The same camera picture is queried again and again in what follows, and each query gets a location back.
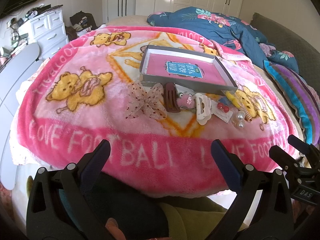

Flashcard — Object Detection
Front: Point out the pearl hair tie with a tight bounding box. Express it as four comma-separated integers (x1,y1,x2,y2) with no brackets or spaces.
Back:
231,110,246,131

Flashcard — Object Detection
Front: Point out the red cherry earrings card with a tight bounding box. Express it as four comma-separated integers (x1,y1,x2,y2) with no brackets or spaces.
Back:
210,100,233,123

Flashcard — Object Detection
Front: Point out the yellow hair ties bag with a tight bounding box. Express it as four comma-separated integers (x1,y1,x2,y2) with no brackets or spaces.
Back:
224,90,242,110

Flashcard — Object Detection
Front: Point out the white claw hair clip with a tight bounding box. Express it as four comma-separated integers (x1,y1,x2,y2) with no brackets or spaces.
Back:
194,93,212,126

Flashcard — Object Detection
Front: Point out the brown hair clip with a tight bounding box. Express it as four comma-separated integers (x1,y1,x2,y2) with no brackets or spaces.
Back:
164,83,181,113

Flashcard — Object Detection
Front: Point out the sheer polka dot bow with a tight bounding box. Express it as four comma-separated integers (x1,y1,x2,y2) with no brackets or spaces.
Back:
125,81,167,120

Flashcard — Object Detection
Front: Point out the person left hand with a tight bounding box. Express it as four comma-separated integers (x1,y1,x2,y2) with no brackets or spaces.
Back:
105,218,126,240

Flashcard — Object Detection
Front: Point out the striped pillow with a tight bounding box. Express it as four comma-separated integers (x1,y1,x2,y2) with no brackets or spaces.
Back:
264,61,319,146

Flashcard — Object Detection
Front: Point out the green headboard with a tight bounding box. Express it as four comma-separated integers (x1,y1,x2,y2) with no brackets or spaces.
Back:
251,12,319,92

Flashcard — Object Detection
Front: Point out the pink bear fleece blanket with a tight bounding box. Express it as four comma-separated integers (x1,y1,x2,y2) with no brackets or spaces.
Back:
10,26,303,197

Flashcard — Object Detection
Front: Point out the grey box with pink book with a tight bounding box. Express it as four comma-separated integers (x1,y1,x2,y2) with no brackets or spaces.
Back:
139,45,238,95

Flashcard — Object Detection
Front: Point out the blue floral duvet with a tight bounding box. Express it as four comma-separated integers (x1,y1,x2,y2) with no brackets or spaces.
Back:
146,7,299,73

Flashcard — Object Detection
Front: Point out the white drawer dresser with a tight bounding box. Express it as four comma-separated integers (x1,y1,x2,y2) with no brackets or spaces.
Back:
18,5,69,61

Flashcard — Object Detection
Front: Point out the black bag on floor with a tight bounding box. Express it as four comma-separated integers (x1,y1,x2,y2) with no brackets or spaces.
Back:
65,11,98,41

